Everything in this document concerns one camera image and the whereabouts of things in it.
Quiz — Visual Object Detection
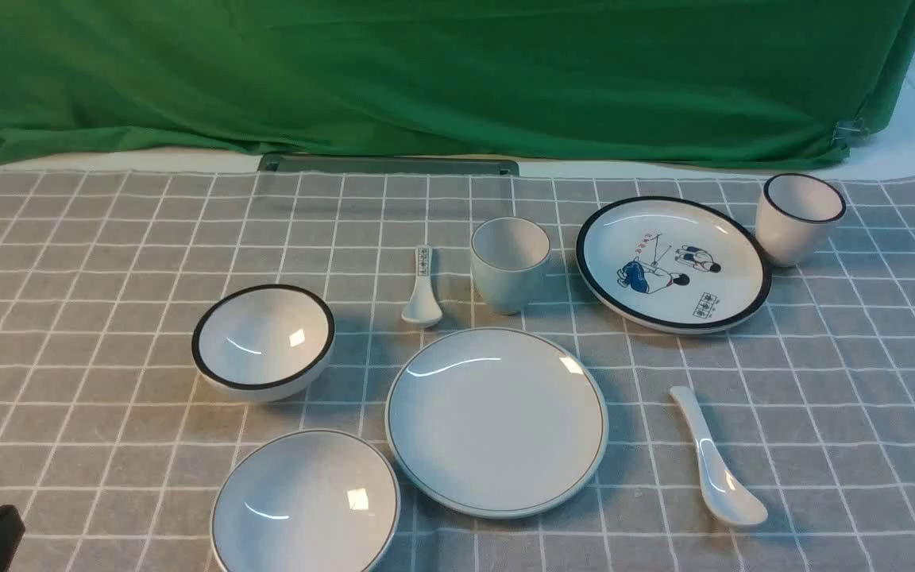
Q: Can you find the small printed white spoon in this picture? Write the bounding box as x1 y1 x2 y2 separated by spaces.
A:
400 244 442 329

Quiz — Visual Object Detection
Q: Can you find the pale green cup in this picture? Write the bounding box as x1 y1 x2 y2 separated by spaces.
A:
469 216 551 315

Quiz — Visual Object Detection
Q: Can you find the grey checked tablecloth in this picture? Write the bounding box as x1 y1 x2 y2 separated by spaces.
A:
0 171 915 571

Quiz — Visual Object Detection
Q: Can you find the black-rimmed white cup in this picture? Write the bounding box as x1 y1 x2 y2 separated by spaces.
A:
755 173 847 268

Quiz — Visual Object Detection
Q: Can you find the large white ceramic spoon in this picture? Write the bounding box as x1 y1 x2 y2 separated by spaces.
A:
670 386 767 528

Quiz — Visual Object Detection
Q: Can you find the illustrated black-rimmed plate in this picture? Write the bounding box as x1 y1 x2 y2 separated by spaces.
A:
575 196 772 334

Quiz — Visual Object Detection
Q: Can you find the pale green large plate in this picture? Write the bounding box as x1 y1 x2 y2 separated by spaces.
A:
384 328 610 519

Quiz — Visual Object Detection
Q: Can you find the black-rimmed white bowl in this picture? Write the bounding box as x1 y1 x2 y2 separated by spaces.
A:
190 284 337 403

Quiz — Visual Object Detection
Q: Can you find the green backdrop cloth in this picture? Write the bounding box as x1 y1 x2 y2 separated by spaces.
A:
0 1 915 170

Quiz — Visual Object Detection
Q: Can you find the pale green shallow bowl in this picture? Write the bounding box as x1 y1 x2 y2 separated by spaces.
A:
210 428 402 571

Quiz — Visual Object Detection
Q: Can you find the metal binder clip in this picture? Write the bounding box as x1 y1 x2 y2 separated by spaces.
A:
832 117 874 148

